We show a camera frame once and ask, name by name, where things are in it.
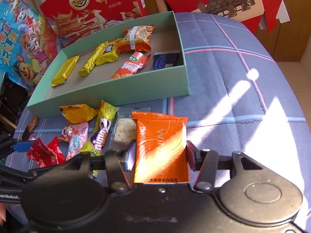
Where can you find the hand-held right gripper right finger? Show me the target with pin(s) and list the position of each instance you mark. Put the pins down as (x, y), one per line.
(190, 155)

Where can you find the clear round cake packet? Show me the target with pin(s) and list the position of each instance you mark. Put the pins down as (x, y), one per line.
(124, 131)

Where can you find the red horse print gift box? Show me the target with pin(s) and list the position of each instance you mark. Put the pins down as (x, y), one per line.
(97, 4)

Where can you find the long yellow snack packet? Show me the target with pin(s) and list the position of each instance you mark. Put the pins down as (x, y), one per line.
(93, 58)

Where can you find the tall brown cardboard box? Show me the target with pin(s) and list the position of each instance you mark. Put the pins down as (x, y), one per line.
(291, 29)

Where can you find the orange striped noodle packet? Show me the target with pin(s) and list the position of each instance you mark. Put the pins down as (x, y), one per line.
(138, 38)

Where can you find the long orange snack packet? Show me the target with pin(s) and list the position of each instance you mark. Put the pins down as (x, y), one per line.
(130, 66)

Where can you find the square orange snack packet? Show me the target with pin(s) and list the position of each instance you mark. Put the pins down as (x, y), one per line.
(160, 145)

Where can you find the small red candy packet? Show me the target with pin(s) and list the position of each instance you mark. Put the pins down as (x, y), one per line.
(57, 150)

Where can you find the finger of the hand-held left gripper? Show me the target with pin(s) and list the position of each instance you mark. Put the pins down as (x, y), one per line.
(23, 146)

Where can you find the green cardboard box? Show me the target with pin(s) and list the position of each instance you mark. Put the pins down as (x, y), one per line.
(102, 94)

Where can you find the yellow orange packet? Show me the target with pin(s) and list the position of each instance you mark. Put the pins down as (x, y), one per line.
(77, 114)

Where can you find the blue cartoon gift bag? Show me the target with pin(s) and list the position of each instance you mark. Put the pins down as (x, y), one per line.
(26, 41)

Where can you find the yellow purple candy packet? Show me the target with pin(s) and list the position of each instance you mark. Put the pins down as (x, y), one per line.
(102, 128)

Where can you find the yellow packet dark label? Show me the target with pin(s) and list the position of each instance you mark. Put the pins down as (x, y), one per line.
(108, 53)

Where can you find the square yellow snack packet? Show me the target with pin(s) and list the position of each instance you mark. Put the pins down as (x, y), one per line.
(64, 71)

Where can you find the pink candy packet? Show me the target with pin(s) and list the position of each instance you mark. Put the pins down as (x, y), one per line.
(77, 145)

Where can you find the red foil candy wrapper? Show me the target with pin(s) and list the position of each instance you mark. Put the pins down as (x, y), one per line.
(40, 154)

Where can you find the red white cartoon packet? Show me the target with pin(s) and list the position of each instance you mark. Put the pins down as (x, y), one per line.
(66, 131)

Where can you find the brown wrapped candy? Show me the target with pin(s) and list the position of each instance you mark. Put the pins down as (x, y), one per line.
(32, 125)

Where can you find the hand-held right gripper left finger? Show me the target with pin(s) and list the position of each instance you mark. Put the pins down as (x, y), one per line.
(130, 155)

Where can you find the dark blue snack packet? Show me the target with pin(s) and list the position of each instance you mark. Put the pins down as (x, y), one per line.
(162, 62)

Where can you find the plaid blue tablecloth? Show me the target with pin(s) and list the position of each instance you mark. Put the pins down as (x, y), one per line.
(230, 89)

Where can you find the person's left hand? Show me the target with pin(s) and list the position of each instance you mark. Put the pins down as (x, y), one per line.
(2, 212)

